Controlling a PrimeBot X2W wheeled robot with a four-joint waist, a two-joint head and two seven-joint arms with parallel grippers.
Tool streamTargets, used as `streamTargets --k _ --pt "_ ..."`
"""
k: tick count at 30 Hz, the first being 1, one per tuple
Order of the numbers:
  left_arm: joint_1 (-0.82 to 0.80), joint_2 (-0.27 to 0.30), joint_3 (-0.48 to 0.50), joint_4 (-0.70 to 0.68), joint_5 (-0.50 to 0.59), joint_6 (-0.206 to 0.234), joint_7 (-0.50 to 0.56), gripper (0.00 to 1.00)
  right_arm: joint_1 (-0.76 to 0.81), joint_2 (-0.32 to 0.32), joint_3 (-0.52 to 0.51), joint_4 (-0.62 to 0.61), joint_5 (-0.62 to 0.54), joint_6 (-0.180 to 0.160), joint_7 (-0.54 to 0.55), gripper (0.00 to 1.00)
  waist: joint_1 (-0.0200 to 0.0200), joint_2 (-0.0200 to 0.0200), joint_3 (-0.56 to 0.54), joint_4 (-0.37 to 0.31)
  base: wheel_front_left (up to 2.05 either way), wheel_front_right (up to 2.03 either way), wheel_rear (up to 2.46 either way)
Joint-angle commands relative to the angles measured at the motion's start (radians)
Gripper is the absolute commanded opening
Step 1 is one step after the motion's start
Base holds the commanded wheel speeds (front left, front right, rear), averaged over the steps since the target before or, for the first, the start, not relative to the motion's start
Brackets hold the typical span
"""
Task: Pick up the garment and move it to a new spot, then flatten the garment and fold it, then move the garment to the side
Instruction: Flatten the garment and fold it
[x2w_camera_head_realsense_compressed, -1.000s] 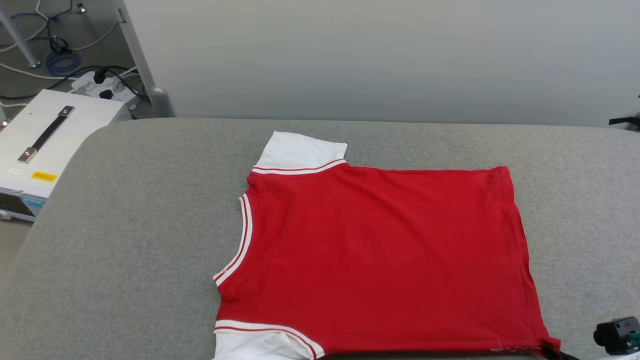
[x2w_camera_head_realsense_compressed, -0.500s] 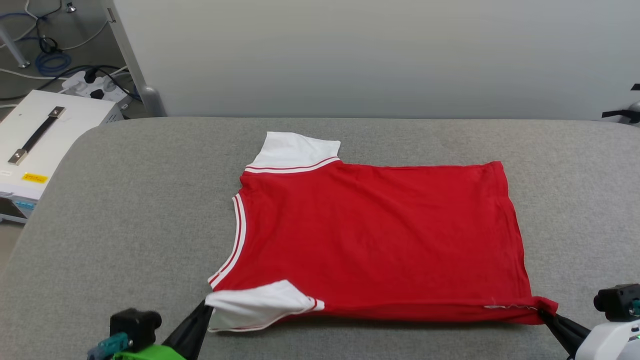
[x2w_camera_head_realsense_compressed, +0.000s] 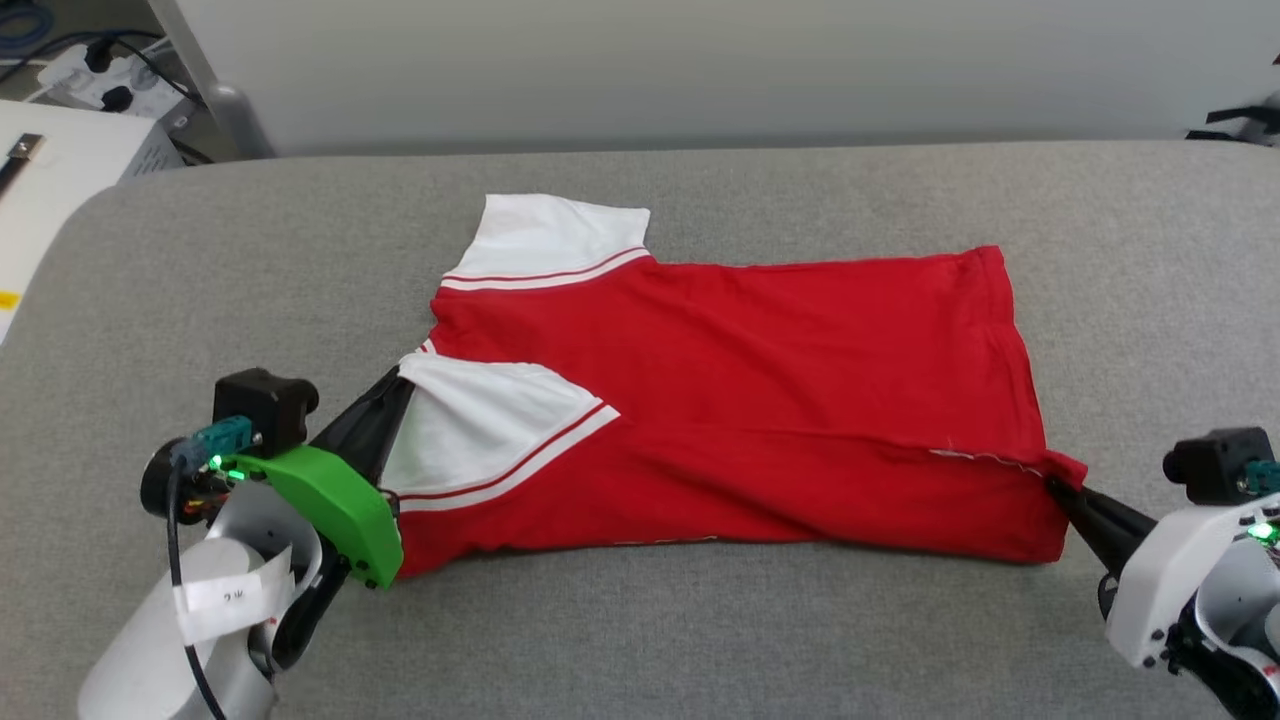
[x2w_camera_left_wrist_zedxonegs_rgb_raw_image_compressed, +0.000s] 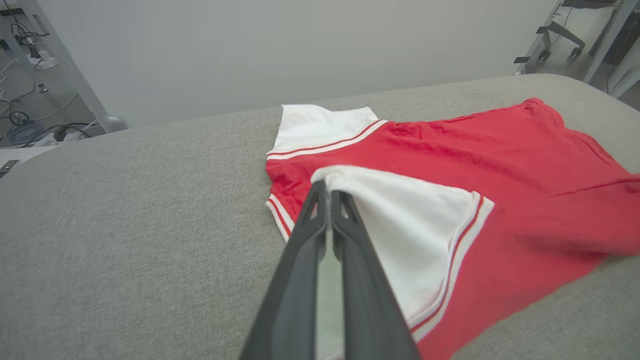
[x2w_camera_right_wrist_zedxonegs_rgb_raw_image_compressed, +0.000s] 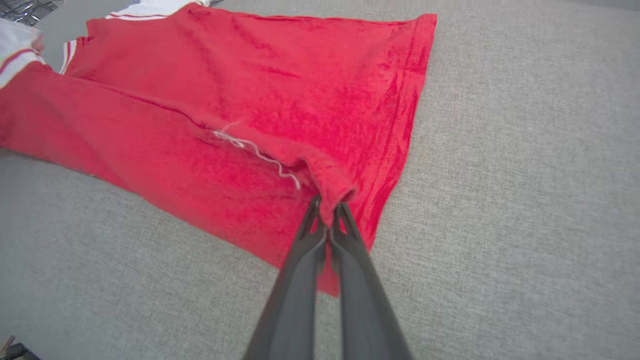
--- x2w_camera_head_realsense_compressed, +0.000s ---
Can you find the black power plug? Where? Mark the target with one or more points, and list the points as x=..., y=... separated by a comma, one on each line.
x=98, y=55
x=116, y=100

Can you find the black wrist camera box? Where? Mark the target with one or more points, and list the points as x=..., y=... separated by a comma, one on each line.
x=262, y=405
x=1210, y=465

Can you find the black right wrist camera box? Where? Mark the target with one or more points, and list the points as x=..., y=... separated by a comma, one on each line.
x=1210, y=465

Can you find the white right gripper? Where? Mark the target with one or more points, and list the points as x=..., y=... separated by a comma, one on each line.
x=1160, y=580

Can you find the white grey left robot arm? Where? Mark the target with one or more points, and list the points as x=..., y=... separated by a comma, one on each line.
x=150, y=640

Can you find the grey metal partition post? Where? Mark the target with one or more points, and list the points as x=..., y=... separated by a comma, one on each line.
x=235, y=120

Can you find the white power strip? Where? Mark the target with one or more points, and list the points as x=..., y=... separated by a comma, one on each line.
x=70, y=80

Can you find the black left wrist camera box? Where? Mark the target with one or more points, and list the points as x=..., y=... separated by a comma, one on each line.
x=262, y=405

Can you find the red and white jersey shirt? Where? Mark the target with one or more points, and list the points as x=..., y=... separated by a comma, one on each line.
x=800, y=380

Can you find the white appliance box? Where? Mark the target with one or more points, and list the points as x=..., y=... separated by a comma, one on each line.
x=70, y=200

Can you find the white partition panel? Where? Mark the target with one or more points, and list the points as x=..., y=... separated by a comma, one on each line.
x=700, y=70

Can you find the grey partition foot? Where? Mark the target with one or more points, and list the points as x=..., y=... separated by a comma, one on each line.
x=1262, y=132

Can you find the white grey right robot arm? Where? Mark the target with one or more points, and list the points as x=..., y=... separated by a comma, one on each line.
x=1230, y=680

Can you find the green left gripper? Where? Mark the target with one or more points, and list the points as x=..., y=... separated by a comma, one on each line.
x=340, y=500

